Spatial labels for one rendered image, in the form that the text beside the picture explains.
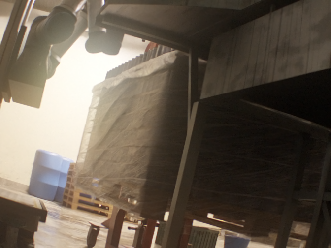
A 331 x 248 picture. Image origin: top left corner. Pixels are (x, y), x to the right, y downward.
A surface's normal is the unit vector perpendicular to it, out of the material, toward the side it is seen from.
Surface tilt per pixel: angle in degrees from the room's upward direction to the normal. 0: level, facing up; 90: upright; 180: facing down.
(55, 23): 98
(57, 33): 97
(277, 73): 90
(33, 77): 90
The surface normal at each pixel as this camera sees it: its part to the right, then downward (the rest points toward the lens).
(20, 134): 0.36, -0.06
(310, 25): -0.90, -0.25
